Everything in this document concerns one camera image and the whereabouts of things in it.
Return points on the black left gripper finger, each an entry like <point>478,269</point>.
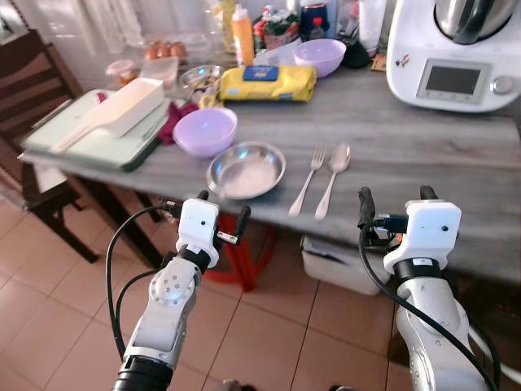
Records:
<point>203,195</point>
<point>242,221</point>

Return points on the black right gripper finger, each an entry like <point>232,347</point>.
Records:
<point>366,208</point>
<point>428,194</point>

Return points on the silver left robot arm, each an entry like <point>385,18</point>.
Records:
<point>167,305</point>

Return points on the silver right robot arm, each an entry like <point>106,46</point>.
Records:
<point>435,334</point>

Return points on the red stool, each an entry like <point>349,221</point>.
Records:
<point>244,261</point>

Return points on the round steel plate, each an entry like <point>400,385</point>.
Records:
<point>247,173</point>

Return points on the steel spoon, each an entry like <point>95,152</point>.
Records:
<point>338,159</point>

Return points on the white storage box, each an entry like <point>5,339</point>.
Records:
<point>342,265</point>

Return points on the steel fork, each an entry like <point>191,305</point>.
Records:
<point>307,183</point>

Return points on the purple lidded plastic bowl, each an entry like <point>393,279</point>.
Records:
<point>205,130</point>

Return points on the dark red cloth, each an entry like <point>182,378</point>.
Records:
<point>172,122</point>

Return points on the small yellow object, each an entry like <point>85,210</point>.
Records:
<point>209,102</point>

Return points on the clear glass bowl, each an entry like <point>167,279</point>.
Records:
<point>201,81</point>

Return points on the white kitchen cooking machine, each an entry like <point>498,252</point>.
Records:
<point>452,81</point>

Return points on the pale green tray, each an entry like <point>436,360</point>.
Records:
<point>94,147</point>

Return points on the yellow food package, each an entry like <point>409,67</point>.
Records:
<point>269,85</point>

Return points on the clear plastic container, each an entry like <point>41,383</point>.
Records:
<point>159,72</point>

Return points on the brown egg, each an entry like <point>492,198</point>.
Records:
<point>178,51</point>
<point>164,50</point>
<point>151,51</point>

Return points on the small black object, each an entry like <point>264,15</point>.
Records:
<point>356,55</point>

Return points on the purple open plastic bowl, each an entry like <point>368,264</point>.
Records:
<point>320,57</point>

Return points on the orange sauce bottle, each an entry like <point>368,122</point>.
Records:
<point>242,37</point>

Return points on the tall clear white container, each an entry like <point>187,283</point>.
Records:
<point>372,24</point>

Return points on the red green food packet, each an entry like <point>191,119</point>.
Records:
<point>277,31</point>

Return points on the dark jar blue label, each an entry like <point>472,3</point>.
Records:
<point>314,23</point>

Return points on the dark wooden chair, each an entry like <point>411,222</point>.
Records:
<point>32,90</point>

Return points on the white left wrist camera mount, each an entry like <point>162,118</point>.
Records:
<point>198,224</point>

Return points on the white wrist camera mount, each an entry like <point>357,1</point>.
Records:
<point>198,224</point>
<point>427,228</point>

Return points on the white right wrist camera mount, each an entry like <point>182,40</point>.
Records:
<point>427,228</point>

